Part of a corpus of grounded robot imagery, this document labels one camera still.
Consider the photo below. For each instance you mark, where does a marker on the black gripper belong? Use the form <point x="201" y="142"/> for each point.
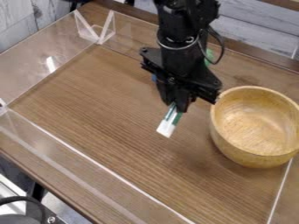
<point x="182" y="76"/>

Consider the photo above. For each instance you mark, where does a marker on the green and white marker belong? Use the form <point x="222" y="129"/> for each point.
<point x="168" y="123"/>

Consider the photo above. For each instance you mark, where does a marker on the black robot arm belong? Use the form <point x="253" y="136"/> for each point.
<point x="184" y="25"/>

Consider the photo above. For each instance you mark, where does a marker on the brown wooden bowl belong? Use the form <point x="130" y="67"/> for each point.
<point x="253" y="126"/>

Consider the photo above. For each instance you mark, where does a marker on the blue rectangular block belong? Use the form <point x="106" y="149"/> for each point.
<point x="153" y="78"/>

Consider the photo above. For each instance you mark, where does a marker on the black metal base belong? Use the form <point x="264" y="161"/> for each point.
<point x="29" y="216"/>

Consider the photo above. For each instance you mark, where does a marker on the clear acrylic tray wall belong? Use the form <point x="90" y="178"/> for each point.
<point x="77" y="128"/>

